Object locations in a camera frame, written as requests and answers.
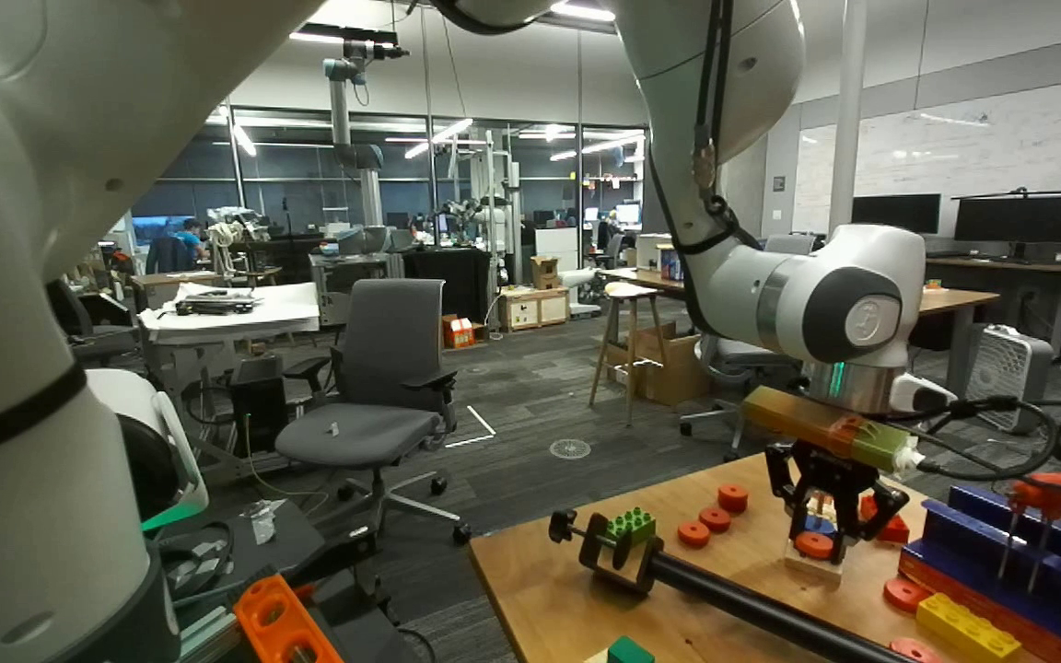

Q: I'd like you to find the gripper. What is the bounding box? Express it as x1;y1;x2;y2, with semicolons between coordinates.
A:
764;439;887;546

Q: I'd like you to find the red block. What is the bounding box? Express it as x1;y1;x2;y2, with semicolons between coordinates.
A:
859;494;911;545

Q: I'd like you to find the wooden peg base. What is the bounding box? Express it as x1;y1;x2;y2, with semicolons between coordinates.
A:
783;497;846;587

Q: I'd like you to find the black clamp with pole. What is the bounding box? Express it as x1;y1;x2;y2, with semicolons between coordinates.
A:
547;508;920;663

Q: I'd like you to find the light grey office chair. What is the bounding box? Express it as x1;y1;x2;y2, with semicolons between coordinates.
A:
678;233;819;463

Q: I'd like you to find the yellow toy brick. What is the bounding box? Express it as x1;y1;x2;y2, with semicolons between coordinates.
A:
915;592;1023;662

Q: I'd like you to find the green toy brick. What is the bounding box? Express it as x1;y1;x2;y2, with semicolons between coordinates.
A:
605;507;658;546

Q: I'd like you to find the cardboard box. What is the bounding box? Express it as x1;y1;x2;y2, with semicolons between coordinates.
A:
605;320;714;407

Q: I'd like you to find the white box fan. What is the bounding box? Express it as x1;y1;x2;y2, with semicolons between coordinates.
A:
964;323;1055;435

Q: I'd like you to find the orange toy on metal legs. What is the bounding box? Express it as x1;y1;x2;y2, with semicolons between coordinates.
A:
997;471;1061;593

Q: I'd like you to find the wooden desk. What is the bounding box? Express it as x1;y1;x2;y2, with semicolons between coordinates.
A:
599;265;1001;399

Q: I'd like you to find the blue toy brick structure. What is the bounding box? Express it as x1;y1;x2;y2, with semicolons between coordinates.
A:
898;483;1061;663

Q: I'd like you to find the small green block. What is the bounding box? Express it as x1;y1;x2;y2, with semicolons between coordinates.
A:
607;634;657;663

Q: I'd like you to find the wooden stool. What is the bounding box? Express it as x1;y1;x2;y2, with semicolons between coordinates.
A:
588;281;670;430

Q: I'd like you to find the monitor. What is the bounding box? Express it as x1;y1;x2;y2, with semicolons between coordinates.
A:
851;192;942;237
952;189;1061;262

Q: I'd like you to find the low wooden cabinet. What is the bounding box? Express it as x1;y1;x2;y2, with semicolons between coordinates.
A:
499;286;572;332

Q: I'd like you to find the whiteboard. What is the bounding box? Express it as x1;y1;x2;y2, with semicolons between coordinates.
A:
792;79;1061;237

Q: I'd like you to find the orange plastic tool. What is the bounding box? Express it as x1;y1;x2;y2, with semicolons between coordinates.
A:
233;574;344;663

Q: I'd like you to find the white table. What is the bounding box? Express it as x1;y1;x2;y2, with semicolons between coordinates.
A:
137;281;321;434

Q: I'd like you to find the person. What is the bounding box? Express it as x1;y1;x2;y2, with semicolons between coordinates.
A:
173;217;211;266

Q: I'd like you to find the black cable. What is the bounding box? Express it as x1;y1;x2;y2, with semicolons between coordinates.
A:
158;519;237;604

